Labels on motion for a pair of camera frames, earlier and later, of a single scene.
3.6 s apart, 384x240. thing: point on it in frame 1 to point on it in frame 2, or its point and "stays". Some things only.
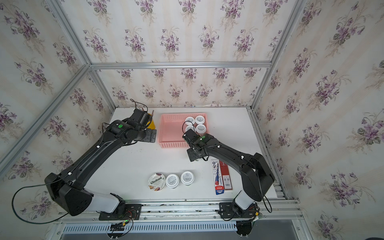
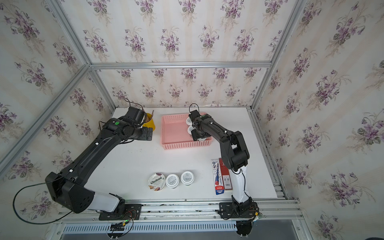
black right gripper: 190,155 to 194,136
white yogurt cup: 190,127 stays
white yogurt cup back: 189,120 stays
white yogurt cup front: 187,177 stays
